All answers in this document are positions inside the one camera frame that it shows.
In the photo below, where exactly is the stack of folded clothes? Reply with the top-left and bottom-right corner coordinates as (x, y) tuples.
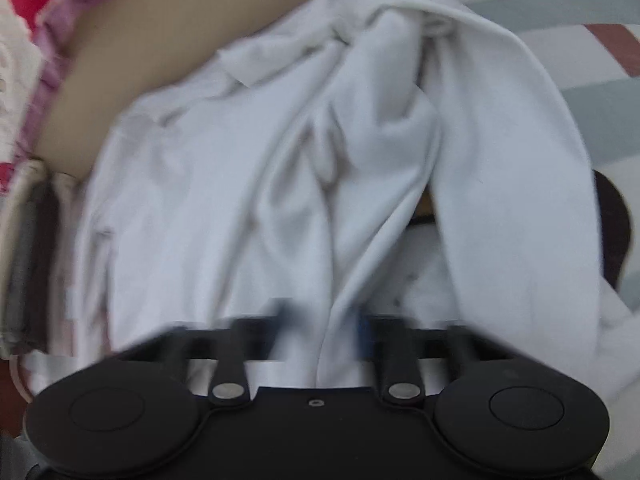
(0, 157), (83, 361)

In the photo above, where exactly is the pink floral cloth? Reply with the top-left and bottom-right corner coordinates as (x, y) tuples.
(0, 0), (151, 196)

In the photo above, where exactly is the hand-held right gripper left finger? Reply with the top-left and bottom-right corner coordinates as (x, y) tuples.
(117, 299), (297, 407)

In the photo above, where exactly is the white shirt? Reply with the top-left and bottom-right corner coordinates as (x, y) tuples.
(65, 0), (632, 403)

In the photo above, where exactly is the checkered bed blanket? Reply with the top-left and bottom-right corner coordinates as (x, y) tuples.
(400, 0), (640, 321)

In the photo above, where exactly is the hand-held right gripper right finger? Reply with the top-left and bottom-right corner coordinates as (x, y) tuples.
(352, 310), (508, 407)

